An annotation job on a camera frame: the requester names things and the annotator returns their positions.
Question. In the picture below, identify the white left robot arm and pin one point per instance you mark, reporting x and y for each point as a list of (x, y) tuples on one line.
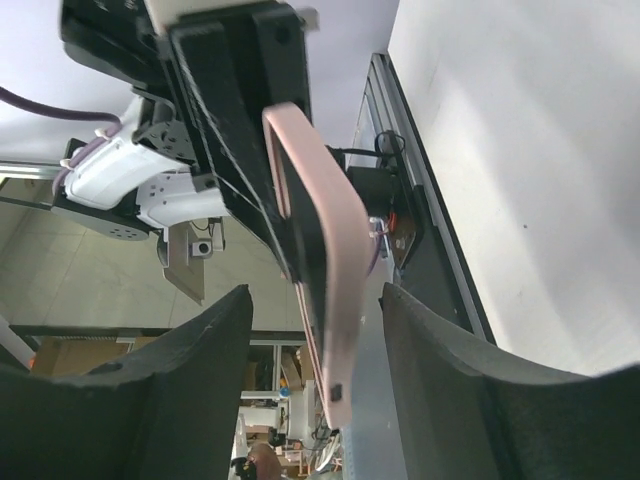
[(116, 185)]

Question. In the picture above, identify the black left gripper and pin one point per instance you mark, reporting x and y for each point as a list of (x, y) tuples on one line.
[(205, 76)]

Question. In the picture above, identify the aluminium front rail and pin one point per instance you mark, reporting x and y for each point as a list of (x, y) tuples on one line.
[(427, 256)]

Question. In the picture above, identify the black phone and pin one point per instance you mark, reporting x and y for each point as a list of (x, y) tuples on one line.
[(308, 246)]

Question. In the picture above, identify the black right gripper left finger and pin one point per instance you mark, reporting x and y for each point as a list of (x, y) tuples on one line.
[(165, 411)]

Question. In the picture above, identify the pink phone case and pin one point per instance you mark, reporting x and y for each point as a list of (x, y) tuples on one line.
[(329, 250)]

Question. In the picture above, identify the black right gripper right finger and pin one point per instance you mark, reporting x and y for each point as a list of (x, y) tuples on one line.
[(470, 410)]

